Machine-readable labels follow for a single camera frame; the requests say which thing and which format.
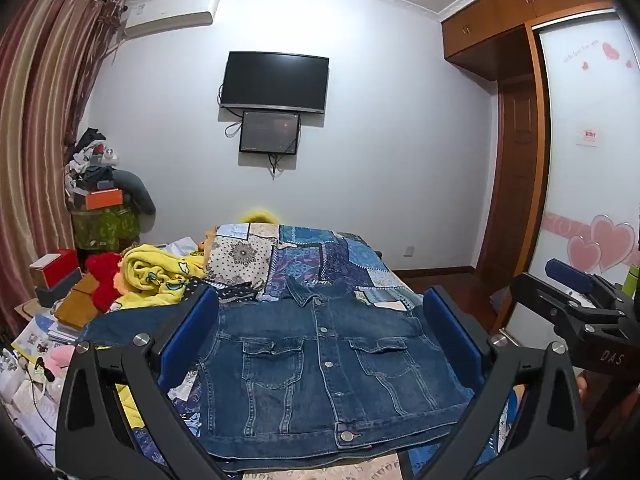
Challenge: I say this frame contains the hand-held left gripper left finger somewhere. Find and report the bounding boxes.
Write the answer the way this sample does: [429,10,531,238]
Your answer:
[55,285,236,480]

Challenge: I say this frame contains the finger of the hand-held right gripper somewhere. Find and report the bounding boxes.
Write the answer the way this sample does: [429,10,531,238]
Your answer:
[509,272,621,333]
[545,258,623,307]

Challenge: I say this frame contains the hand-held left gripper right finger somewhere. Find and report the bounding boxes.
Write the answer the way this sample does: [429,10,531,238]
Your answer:
[415,285,588,480]

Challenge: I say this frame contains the blue denim jacket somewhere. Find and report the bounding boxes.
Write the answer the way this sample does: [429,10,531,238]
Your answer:
[80,275,506,461]

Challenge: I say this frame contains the pile of mixed clothes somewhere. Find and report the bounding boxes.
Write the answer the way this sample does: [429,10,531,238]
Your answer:
[64,127,121,206]

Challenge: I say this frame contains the navy dotted cloth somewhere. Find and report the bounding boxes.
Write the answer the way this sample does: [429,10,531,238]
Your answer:
[212,281,258,305]

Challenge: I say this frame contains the yellow cartoon blanket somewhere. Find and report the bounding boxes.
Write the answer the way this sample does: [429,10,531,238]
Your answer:
[107,244,208,311]

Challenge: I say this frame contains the red plush toy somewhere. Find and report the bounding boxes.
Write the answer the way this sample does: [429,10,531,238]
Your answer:
[85,251,126,314]

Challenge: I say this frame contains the wooden room door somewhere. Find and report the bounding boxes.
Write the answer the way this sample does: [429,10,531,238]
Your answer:
[475,72,540,281]

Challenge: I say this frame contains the white heart-print sliding door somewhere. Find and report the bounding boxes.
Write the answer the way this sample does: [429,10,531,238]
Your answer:
[505,7,640,351]

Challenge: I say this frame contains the brown flat box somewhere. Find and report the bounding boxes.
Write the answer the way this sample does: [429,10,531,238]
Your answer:
[53,275,102,330]

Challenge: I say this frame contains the yellow plush object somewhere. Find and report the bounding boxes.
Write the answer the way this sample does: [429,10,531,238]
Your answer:
[239,208,279,226]

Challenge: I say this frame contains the green patterned bag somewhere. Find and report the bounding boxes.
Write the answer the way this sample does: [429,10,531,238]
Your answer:
[70,205,141,252]

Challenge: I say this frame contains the grey box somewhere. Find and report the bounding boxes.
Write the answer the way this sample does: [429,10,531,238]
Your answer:
[35,267,84,309]

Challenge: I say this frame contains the grey plush cushion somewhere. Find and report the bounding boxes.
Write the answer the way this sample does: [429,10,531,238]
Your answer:
[111,169,157,217]

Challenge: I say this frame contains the red and white box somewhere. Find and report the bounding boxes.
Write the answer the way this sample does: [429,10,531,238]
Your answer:
[28,248,79,288]

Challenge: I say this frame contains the pile of papers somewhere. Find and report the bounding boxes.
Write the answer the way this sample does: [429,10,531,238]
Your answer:
[10,307,81,361]

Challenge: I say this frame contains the orange box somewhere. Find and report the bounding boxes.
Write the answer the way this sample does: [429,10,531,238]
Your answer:
[84,187,124,211]

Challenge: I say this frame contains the striped pink curtain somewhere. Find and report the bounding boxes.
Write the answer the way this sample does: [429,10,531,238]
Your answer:
[0,0,126,331]

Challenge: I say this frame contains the wooden overhead cabinet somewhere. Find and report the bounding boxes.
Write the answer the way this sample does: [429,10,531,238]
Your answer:
[441,0,618,81]

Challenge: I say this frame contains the white air conditioner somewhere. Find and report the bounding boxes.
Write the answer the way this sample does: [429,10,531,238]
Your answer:
[120,0,221,38]

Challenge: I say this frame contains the small black wall monitor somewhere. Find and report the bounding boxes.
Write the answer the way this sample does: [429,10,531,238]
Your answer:
[239,110,301,155]

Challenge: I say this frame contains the black wall television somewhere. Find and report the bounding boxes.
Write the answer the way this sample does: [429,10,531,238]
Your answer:
[220,51,330,115]

